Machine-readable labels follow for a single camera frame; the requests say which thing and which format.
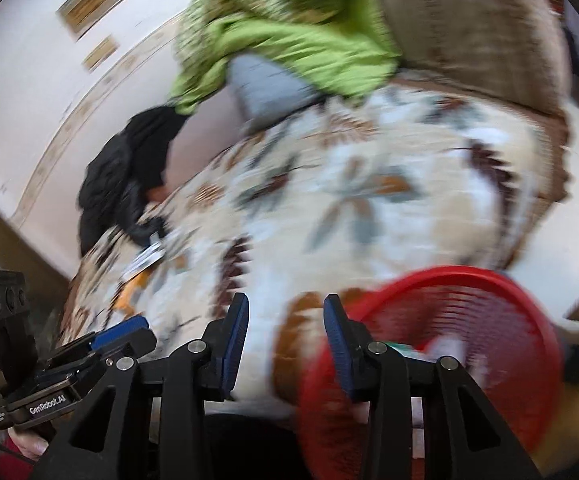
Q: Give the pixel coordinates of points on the black padded jacket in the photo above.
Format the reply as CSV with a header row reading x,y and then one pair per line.
x,y
114,175

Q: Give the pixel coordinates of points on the leaf printed blanket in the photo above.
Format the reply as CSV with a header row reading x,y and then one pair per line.
x,y
369,200

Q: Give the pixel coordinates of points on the orange flat box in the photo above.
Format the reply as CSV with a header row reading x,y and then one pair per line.
x,y
130,292

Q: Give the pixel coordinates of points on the person's left hand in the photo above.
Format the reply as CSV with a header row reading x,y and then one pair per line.
x,y
29,442

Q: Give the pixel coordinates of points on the green patterned quilt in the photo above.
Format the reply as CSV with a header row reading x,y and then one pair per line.
x,y
279,25

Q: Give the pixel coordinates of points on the pink pillow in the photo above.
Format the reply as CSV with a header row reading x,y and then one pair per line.
x,y
204,135

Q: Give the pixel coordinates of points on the small framed wall picture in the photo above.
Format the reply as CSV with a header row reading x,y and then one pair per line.
x,y
100,52

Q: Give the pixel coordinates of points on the grey quilted cushion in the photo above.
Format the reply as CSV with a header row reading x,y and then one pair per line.
x,y
269,90

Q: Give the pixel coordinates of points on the brown patterned sofa back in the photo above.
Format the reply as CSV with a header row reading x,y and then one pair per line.
x,y
469,25

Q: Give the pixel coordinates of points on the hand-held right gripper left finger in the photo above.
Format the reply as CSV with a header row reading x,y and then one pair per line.
x,y
233,350

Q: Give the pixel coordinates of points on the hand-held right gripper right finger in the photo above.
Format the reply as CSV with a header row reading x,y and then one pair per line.
x,y
337,350

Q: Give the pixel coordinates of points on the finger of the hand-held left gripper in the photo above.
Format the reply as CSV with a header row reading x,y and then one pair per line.
x,y
119,332

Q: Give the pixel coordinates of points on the black plastic bag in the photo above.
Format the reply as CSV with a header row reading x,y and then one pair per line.
x,y
149,227

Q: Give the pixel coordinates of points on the large framed wall picture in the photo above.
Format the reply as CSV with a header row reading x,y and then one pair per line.
x,y
94,2

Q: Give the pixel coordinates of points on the red plastic mesh basket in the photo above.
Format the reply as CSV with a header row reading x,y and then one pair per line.
x,y
469,310

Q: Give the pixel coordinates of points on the long white barcode box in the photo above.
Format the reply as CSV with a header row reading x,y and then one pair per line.
x,y
144,260

